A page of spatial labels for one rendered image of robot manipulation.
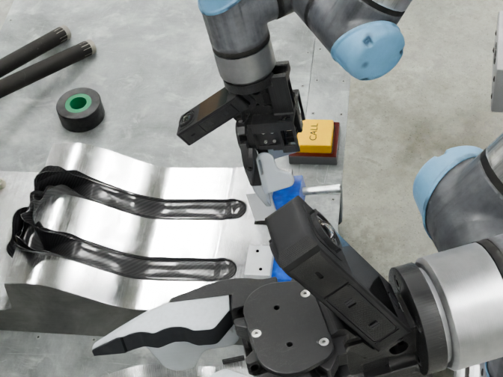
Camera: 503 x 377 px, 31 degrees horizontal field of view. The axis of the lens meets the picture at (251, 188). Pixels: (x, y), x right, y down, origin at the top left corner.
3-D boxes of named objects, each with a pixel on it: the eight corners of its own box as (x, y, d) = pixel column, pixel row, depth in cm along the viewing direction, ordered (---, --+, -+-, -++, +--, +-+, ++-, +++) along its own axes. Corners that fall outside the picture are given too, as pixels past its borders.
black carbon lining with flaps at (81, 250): (249, 206, 139) (242, 164, 132) (235, 295, 129) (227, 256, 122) (31, 197, 144) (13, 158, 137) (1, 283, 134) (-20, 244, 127)
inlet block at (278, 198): (346, 190, 134) (338, 161, 131) (343, 213, 130) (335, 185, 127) (259, 198, 137) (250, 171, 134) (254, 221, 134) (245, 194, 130)
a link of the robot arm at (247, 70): (206, 62, 114) (218, 26, 120) (215, 92, 117) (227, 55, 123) (266, 56, 112) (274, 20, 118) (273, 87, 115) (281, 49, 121)
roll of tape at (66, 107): (53, 114, 166) (48, 100, 163) (92, 94, 168) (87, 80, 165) (72, 140, 161) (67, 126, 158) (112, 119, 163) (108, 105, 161)
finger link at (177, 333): (109, 395, 62) (245, 388, 61) (87, 341, 58) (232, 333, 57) (116, 357, 64) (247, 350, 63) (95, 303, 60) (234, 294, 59)
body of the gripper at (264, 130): (300, 157, 122) (283, 84, 115) (238, 161, 125) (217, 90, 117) (306, 121, 128) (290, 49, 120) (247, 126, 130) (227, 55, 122)
